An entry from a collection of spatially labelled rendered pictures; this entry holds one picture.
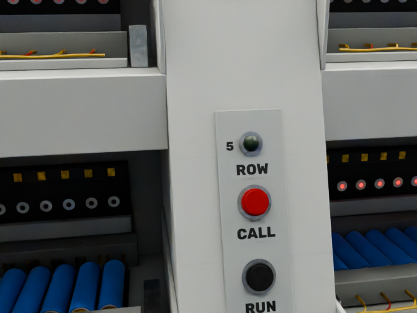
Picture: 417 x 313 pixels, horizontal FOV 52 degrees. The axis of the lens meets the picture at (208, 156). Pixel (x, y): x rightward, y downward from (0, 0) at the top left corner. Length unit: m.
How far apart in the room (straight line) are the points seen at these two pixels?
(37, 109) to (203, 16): 0.11
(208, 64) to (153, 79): 0.03
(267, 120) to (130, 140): 0.08
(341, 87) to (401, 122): 0.05
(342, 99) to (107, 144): 0.15
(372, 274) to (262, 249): 0.14
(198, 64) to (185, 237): 0.10
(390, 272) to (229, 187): 0.17
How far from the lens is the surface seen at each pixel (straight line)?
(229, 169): 0.25
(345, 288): 0.36
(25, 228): 0.44
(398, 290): 0.38
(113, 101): 0.26
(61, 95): 0.26
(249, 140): 0.25
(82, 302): 0.34
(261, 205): 0.25
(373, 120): 0.30
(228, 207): 0.25
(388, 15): 0.51
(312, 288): 0.28
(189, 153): 0.25
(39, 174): 0.42
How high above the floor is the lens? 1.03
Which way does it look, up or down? 1 degrees up
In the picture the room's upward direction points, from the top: 3 degrees counter-clockwise
